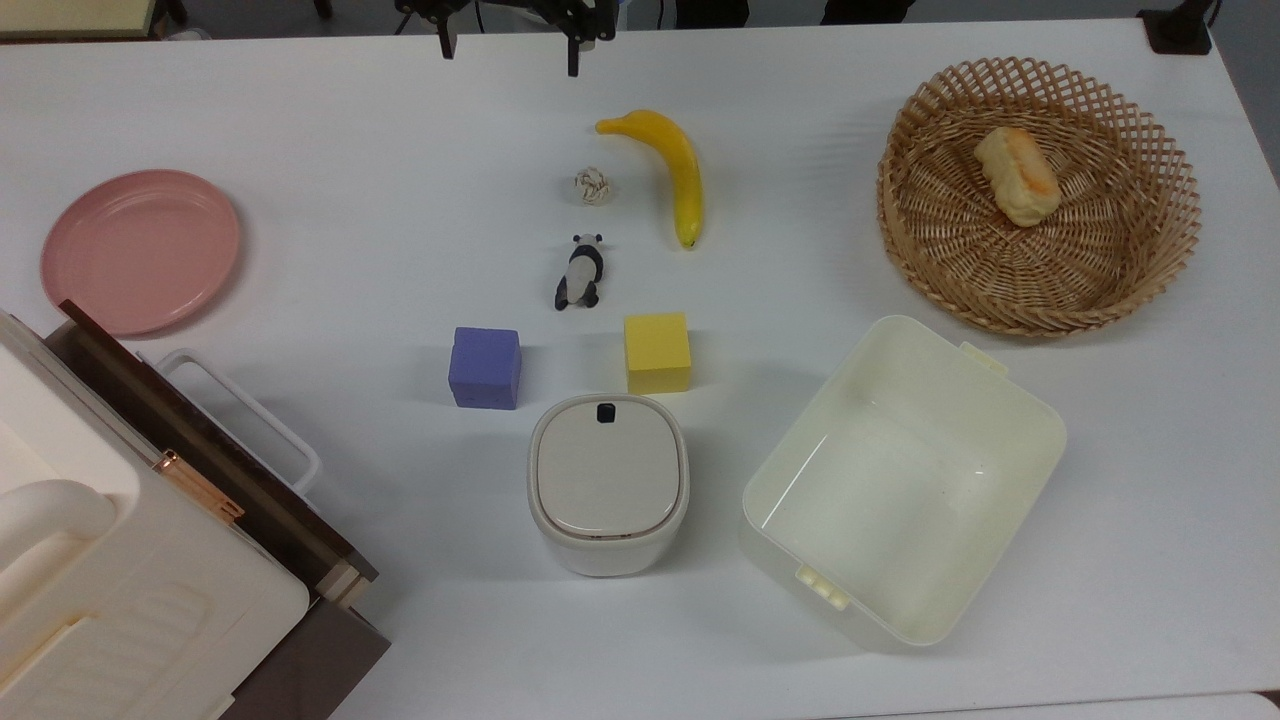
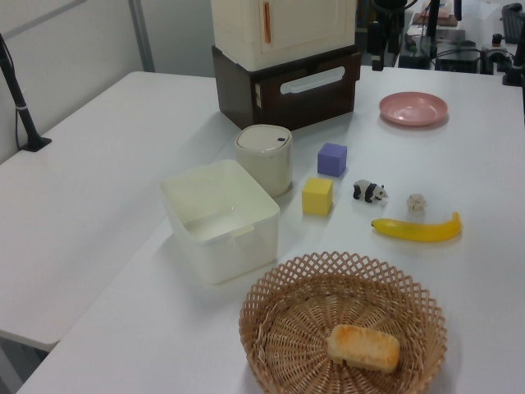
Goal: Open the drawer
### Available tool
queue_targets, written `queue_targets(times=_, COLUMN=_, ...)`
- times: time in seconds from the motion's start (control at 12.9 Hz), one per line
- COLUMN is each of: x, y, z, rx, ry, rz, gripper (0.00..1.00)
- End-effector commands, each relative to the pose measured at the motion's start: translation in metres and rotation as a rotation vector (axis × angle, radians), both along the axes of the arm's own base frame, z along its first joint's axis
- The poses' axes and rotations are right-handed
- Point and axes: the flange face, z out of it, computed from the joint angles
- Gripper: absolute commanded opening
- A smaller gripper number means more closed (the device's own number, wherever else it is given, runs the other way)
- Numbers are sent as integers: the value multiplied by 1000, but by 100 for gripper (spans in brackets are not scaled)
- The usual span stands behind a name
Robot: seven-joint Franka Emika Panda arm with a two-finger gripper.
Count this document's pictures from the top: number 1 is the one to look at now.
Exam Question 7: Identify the black chair base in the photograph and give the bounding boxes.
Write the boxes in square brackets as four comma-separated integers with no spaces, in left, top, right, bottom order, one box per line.
[675,0,752,30]
[820,0,917,27]

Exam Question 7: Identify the white plastic drawer cabinet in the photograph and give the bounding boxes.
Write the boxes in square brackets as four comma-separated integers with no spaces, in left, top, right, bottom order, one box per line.
[0,310,392,720]

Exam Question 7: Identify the white lidded bin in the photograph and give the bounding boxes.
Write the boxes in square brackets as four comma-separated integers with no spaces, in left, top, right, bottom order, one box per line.
[527,393,691,578]

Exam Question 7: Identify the cream plastic tub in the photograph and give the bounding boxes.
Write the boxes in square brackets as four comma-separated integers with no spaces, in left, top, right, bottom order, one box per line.
[739,315,1068,650]

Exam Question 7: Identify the black stand base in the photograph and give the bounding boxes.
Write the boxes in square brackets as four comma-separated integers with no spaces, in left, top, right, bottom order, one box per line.
[1138,0,1223,56]

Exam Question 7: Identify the yellow banana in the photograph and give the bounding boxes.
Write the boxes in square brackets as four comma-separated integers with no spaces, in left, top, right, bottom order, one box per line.
[595,109,705,251]

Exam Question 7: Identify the bread roll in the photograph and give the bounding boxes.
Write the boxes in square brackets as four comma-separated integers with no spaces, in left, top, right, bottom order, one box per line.
[973,126,1063,228]

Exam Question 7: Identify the pink plate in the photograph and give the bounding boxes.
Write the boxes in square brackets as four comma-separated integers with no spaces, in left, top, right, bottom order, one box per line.
[40,169,242,338]

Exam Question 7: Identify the copper latch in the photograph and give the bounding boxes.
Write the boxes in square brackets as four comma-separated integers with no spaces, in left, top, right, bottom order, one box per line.
[153,449,246,523]

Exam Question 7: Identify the brown drawer with white handle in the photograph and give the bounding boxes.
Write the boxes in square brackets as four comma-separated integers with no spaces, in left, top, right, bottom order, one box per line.
[45,299,380,607]

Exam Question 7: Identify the panda figurine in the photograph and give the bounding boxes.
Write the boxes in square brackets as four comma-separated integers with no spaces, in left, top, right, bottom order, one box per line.
[554,233,607,312]

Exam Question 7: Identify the purple cube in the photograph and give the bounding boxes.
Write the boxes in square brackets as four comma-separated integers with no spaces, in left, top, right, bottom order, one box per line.
[447,326,523,411]

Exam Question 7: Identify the wicker basket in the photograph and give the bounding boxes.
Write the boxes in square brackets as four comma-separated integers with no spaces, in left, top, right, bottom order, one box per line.
[877,56,1202,338]

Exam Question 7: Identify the yellow cube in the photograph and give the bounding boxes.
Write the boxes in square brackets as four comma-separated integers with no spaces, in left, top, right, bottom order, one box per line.
[624,312,693,396]

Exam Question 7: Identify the yellow-topped side table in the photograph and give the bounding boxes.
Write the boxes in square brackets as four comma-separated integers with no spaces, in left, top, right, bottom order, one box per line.
[0,0,189,42]

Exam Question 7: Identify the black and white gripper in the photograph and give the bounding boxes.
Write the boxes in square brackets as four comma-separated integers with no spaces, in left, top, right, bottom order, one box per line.
[395,0,617,78]

